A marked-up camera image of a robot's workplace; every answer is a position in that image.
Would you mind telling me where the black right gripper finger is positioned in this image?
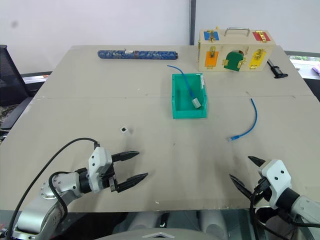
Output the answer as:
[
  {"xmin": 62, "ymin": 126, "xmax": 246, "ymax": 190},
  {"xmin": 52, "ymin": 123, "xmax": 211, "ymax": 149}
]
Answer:
[
  {"xmin": 247, "ymin": 155, "xmax": 267, "ymax": 174},
  {"xmin": 228, "ymin": 173, "xmax": 254, "ymax": 200}
]

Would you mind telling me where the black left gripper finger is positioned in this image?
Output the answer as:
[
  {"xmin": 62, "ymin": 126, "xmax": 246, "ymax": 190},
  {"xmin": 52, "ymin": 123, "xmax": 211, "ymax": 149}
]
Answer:
[
  {"xmin": 116, "ymin": 172, "xmax": 149, "ymax": 194},
  {"xmin": 111, "ymin": 150, "xmax": 140, "ymax": 163}
]

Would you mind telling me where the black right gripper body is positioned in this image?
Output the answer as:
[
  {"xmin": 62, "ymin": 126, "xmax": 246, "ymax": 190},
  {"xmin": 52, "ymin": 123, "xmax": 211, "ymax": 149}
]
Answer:
[{"xmin": 252, "ymin": 175, "xmax": 273, "ymax": 202}]

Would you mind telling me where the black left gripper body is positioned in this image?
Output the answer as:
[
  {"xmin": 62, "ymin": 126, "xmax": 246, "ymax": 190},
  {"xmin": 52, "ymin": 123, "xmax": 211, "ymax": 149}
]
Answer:
[{"xmin": 99, "ymin": 155, "xmax": 121, "ymax": 194}]

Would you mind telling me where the small silver metal block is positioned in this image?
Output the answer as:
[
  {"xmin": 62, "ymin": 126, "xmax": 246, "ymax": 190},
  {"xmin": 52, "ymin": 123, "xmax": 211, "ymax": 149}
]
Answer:
[{"xmin": 190, "ymin": 97, "xmax": 202, "ymax": 110}]

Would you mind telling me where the grey robot torso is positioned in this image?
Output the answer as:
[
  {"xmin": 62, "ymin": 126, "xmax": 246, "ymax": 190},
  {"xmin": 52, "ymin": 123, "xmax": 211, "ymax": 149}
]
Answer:
[{"xmin": 97, "ymin": 226, "xmax": 213, "ymax": 240}]

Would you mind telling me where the green plastic bin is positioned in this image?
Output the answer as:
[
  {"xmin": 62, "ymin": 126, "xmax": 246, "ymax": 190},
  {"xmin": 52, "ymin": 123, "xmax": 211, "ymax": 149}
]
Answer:
[{"xmin": 171, "ymin": 72, "xmax": 209, "ymax": 120}]

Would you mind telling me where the blue patterned rolled tube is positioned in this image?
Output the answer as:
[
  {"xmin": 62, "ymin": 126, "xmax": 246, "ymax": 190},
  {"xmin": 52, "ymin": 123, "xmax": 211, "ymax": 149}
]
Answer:
[{"xmin": 97, "ymin": 49, "xmax": 179, "ymax": 61}]

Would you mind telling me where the yellow latch door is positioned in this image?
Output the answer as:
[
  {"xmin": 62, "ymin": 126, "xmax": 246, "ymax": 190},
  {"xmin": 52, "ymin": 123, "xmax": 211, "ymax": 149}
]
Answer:
[{"xmin": 248, "ymin": 49, "xmax": 267, "ymax": 69}]

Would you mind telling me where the green arched latch door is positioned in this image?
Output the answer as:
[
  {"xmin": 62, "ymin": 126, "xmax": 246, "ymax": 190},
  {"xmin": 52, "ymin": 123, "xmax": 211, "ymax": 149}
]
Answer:
[{"xmin": 223, "ymin": 50, "xmax": 245, "ymax": 72}]

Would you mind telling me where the orange latch door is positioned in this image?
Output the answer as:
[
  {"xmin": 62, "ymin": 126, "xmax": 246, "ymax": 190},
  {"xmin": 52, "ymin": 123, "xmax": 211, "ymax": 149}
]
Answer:
[{"xmin": 205, "ymin": 50, "xmax": 221, "ymax": 69}]

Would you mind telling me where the grey side desk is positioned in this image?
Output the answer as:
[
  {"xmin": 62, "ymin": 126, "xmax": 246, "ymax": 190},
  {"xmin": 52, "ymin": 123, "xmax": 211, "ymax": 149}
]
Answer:
[{"xmin": 20, "ymin": 70, "xmax": 54, "ymax": 97}]

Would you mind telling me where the wooden latch puzzle box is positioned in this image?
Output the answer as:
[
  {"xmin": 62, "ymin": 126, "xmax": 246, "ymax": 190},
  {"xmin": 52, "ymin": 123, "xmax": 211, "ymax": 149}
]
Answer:
[{"xmin": 197, "ymin": 25, "xmax": 277, "ymax": 73}]

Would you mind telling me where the red latch door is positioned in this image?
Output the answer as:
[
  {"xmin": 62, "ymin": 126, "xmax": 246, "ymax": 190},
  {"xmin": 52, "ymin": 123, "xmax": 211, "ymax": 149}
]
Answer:
[{"xmin": 252, "ymin": 31, "xmax": 272, "ymax": 43}]

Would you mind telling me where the blue latch door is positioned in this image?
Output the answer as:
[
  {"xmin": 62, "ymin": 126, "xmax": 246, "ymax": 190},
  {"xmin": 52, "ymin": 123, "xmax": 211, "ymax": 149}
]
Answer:
[{"xmin": 204, "ymin": 30, "xmax": 221, "ymax": 42}]

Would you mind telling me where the black mesh office chair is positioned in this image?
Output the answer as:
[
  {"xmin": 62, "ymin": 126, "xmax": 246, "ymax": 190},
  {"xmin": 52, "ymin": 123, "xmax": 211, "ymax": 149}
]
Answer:
[{"xmin": 0, "ymin": 44, "xmax": 34, "ymax": 109}]

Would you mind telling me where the dark vertical pole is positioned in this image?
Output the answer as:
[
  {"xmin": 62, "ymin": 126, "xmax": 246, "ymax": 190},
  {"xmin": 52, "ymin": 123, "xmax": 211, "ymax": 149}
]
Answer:
[{"xmin": 187, "ymin": 0, "xmax": 197, "ymax": 46}]

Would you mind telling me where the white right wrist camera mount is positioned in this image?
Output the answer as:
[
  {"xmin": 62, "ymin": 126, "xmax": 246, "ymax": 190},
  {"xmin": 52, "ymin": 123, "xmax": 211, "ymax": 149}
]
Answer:
[{"xmin": 258, "ymin": 159, "xmax": 293, "ymax": 210}]

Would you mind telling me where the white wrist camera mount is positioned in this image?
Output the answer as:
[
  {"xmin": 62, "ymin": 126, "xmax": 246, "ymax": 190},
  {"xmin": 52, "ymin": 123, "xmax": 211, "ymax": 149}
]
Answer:
[
  {"xmin": 258, "ymin": 159, "xmax": 293, "ymax": 210},
  {"xmin": 87, "ymin": 146, "xmax": 113, "ymax": 193}
]

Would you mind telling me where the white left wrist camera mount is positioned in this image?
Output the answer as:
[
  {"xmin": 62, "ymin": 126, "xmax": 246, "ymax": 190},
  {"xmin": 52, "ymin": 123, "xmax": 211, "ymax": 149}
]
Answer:
[{"xmin": 87, "ymin": 146, "xmax": 113, "ymax": 193}]

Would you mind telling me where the blue Ethernet cable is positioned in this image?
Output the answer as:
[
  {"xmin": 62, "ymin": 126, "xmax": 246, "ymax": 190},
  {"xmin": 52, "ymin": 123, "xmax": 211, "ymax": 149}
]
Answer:
[{"xmin": 227, "ymin": 97, "xmax": 259, "ymax": 143}]

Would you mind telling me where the blue cable with coupler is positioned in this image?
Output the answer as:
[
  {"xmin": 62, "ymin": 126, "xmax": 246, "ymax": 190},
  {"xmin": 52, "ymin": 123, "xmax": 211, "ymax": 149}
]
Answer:
[{"xmin": 167, "ymin": 64, "xmax": 196, "ymax": 101}]

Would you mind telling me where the metal box handle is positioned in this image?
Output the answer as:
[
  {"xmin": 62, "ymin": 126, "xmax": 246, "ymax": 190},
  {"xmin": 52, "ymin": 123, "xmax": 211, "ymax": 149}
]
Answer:
[{"xmin": 224, "ymin": 27, "xmax": 251, "ymax": 38}]

